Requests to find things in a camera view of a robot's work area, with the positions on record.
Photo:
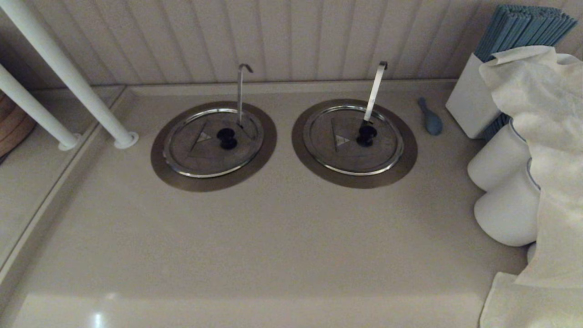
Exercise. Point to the white woven cloth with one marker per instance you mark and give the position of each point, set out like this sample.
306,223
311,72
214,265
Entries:
546,136

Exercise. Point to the thick white pole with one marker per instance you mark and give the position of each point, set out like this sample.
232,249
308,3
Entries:
68,68

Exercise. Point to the blue plastic spoon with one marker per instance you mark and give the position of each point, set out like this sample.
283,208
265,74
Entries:
433,124

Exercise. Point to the white rectangular holder box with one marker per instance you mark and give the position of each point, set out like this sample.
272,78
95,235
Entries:
471,105

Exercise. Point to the brown wooden board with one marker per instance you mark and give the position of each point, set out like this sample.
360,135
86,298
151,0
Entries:
13,127

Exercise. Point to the white ceramic jar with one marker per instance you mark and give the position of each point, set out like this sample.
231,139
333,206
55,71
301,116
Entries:
496,161
531,254
505,214

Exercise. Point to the steel lid with black knob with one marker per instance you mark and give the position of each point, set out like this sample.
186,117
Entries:
337,155
205,155

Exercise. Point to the thin white pole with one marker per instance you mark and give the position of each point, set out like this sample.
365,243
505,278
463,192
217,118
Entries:
32,105

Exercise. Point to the bundle of blue sticks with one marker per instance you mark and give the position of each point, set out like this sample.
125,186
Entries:
521,29

